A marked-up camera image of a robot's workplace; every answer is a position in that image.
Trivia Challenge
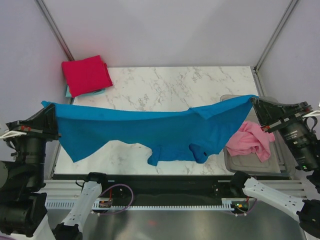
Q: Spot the aluminium frame post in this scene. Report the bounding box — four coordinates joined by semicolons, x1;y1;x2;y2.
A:
252;0;301;72
34;0;75;61

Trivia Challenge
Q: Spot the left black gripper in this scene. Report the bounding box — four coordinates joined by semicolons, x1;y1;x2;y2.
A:
1;101;62;186

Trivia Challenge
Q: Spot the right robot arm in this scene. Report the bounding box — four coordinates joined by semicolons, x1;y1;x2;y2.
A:
229;96;320;239

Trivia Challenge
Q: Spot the right aluminium frame post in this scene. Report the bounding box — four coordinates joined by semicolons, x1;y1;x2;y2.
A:
252;0;301;72

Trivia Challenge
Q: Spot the folded red t-shirt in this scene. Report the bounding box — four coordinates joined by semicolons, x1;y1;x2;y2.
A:
61;55;113;98

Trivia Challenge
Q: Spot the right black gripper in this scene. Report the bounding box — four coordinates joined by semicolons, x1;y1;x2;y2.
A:
249;95;320;169

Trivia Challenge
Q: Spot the white cable duct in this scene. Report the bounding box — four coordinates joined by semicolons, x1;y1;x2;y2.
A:
45;199;249;211

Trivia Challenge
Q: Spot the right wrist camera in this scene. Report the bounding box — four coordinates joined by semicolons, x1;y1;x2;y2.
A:
303;109;320;118

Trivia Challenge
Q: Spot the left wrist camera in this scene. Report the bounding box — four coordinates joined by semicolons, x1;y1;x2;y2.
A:
0;130;27;140

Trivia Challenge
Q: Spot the left aluminium frame post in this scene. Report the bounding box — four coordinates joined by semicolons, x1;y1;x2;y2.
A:
34;0;75;61

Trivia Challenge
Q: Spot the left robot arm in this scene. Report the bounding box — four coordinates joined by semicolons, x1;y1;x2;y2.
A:
0;103;110;240

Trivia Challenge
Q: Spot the aluminium rail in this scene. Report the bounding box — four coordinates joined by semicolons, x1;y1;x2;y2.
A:
39;180;307;199

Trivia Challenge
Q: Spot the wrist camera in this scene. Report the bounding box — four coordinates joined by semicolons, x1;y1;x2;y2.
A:
0;130;27;140
303;109;320;118

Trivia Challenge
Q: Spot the folded light blue t-shirt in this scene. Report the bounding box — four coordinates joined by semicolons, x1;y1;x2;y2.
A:
65;85;106;98

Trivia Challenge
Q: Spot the pink t-shirt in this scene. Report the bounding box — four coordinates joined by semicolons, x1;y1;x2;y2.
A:
226;121;276;163

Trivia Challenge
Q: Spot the clear plastic bin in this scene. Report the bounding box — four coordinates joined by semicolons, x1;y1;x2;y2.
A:
223;109;296;176

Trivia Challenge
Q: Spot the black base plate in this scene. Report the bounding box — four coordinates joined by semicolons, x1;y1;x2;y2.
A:
83;172;247;207

